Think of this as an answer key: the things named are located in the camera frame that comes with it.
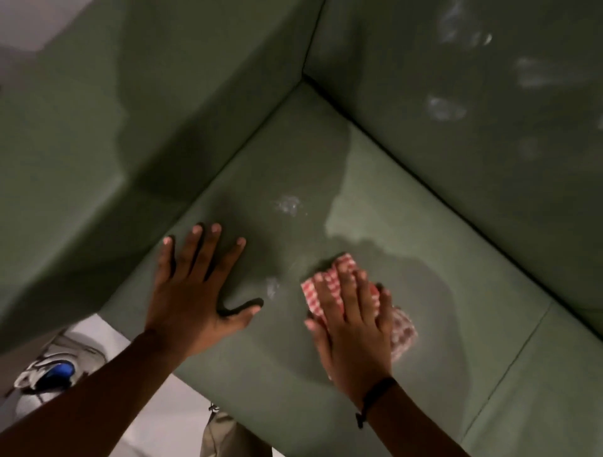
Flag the person's right hand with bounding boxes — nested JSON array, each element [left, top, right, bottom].
[[303, 268, 396, 401]]

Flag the white sneaker blue insole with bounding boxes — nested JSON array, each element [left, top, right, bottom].
[[4, 329, 107, 399]]

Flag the red white checkered cloth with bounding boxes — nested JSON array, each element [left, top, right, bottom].
[[300, 253, 419, 363]]

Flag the khaki trousers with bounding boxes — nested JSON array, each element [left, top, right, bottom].
[[200, 402, 274, 457]]

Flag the black wrist bracelet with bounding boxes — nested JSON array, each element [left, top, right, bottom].
[[356, 376, 399, 429]]

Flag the person's left hand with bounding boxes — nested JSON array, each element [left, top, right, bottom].
[[143, 222, 263, 366]]

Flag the person's left forearm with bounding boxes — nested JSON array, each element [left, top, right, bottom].
[[0, 329, 189, 457]]

